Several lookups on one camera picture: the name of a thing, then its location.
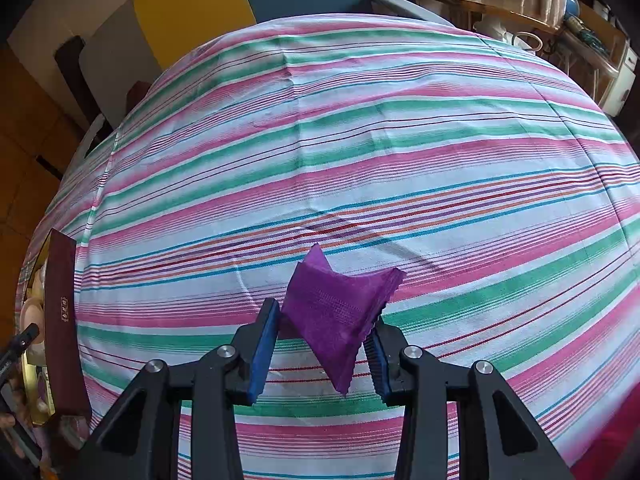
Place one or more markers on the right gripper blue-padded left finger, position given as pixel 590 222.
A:
pixel 255 343

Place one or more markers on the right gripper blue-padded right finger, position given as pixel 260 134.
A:
pixel 383 347

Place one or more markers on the gold metal tin tray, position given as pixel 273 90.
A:
pixel 52 373

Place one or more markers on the peach silicone cup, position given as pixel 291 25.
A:
pixel 32 313

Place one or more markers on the striped pink green bedspread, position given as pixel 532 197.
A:
pixel 506 196

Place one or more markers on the wooden wardrobe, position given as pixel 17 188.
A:
pixel 38 141

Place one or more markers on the grey yellow blue sofa chair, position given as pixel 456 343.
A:
pixel 144 37

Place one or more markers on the white kettle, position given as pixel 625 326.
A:
pixel 492 27

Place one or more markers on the wooden desk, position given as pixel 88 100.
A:
pixel 509 10

